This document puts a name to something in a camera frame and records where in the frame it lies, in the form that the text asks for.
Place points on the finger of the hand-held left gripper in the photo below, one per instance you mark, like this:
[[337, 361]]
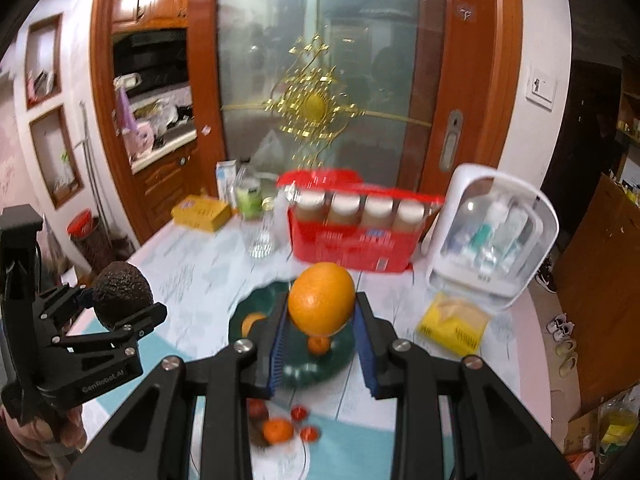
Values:
[[55, 305], [142, 321]]

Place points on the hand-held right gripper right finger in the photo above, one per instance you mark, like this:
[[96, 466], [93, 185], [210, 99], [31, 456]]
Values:
[[365, 355]]

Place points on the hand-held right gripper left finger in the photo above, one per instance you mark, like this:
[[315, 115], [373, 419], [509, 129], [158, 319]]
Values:
[[277, 355]]

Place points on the dark green scalloped plate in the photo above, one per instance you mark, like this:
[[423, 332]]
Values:
[[305, 367]]

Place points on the dark avocado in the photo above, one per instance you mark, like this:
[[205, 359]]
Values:
[[122, 292]]

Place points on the red tomato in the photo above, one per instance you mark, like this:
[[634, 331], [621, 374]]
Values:
[[258, 409]]

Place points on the cherry tomato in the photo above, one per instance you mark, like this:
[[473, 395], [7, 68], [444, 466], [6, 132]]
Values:
[[298, 412], [310, 433]]

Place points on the large orange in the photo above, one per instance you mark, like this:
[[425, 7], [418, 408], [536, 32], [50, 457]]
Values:
[[320, 295]]

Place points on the small tangerine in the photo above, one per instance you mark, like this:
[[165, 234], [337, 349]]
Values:
[[252, 322], [318, 345], [276, 431]]

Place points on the person's left hand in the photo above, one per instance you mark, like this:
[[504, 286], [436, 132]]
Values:
[[70, 430]]

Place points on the red bin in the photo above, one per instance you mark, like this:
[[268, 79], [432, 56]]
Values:
[[82, 222]]

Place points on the yellow packet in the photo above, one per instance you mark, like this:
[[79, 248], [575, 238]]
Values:
[[452, 330]]

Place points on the red bottle carton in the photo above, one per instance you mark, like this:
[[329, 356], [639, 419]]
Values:
[[340, 252]]

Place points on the clear drinking glass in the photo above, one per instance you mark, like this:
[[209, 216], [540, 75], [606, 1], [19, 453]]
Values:
[[260, 240]]

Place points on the yellow cardboard box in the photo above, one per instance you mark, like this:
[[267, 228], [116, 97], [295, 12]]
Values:
[[200, 214]]

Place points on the metal pole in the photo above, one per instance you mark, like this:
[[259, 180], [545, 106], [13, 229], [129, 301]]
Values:
[[95, 170]]

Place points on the wooden kitchen cabinet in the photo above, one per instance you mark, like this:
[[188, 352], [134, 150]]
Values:
[[165, 180]]

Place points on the white capped brown bottle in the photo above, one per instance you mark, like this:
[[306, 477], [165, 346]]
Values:
[[311, 207], [344, 209], [378, 211], [410, 216]]

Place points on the translucent white bottle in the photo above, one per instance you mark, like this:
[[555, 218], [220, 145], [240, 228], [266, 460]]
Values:
[[281, 210]]

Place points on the gold lid jar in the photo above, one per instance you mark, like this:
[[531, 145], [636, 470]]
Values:
[[269, 205]]

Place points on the green label jar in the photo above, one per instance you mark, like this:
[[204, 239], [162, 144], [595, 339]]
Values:
[[248, 201]]

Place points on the white and blue carton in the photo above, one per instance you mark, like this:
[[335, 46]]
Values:
[[226, 180]]

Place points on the clear plastic bottle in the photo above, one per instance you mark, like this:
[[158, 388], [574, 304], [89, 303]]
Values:
[[244, 172]]

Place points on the white cosmetics storage box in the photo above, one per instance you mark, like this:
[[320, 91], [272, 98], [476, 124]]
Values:
[[450, 185]]

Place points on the white sneaker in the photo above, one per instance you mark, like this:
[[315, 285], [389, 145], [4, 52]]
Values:
[[560, 325]]

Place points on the black shoe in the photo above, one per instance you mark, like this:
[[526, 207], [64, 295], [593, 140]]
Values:
[[547, 277]]

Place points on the purple hanging cloth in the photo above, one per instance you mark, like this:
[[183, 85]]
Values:
[[125, 117]]

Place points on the beige slipper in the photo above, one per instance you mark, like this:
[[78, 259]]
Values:
[[568, 367], [567, 347]]

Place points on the wooden side cabinet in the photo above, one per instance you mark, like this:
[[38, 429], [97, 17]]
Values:
[[595, 285]]

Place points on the frosted glass sliding door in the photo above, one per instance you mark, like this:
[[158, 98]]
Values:
[[360, 60]]

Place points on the wood framed wall niche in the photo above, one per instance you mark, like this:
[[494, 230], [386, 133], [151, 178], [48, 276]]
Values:
[[44, 60], [55, 160]]

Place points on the wooden door frame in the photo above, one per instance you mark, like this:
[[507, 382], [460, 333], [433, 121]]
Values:
[[480, 60]]

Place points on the white wall switch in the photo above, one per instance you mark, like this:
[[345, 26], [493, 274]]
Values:
[[542, 87]]

